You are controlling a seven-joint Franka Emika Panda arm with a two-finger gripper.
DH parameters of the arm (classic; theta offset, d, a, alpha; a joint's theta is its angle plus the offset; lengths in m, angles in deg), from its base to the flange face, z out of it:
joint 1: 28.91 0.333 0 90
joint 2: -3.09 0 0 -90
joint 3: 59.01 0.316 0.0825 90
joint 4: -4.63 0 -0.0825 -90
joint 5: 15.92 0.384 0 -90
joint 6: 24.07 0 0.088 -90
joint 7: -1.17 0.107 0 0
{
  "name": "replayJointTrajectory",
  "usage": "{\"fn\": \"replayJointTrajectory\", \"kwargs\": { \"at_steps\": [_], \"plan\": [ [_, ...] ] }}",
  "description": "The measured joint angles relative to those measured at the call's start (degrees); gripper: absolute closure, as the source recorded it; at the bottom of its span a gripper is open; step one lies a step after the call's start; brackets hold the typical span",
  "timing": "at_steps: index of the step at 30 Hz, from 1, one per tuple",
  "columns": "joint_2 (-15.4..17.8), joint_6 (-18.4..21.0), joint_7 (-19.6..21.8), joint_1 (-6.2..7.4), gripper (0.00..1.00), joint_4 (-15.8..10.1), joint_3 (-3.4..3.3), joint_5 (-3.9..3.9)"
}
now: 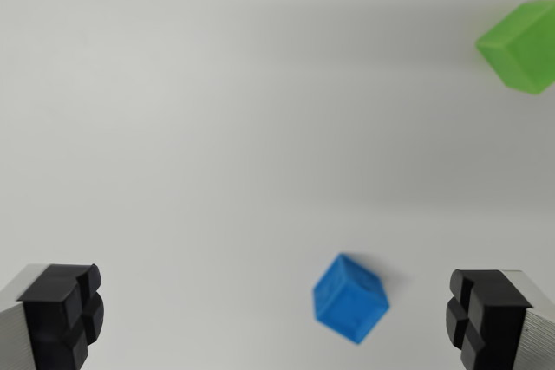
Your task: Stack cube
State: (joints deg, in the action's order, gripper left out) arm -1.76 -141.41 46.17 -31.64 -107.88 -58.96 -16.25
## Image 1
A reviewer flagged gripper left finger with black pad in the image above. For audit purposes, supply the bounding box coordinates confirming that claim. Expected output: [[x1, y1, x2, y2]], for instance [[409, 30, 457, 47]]
[[0, 263, 106, 370]]

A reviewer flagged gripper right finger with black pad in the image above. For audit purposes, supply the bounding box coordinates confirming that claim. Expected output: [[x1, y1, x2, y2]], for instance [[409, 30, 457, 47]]
[[445, 269, 555, 370]]

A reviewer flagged green cube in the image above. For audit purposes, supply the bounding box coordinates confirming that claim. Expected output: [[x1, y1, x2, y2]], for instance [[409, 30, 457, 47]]
[[474, 0, 555, 96]]

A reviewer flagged blue cube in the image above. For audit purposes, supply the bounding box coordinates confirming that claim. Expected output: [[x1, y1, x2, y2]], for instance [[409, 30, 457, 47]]
[[311, 251, 390, 346]]

